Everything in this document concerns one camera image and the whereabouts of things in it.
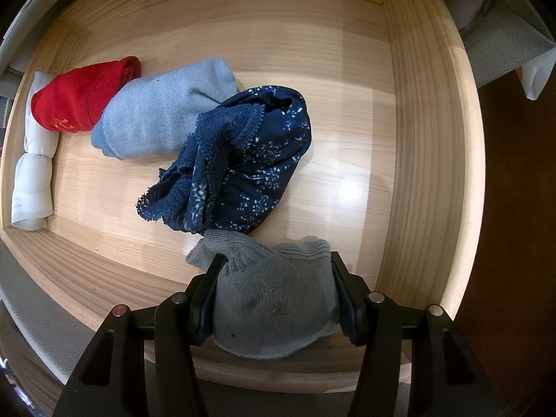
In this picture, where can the red underwear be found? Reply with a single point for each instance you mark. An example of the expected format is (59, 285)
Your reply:
(74, 95)

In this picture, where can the grey sock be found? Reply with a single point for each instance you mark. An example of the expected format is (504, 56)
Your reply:
(269, 304)

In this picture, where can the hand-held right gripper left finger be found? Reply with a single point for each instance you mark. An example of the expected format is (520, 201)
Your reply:
(203, 310)

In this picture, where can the white sheer rolled cloth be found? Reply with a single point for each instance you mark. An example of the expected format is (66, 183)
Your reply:
(32, 182)

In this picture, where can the light blue underwear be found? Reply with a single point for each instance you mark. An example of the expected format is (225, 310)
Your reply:
(152, 113)

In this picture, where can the wooden drawer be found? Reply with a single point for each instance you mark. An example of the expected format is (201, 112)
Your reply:
(347, 117)

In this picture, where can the navy floral lace underwear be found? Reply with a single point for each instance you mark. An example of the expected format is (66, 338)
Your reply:
(260, 169)

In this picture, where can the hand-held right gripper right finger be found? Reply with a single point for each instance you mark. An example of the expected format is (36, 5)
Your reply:
(348, 310)

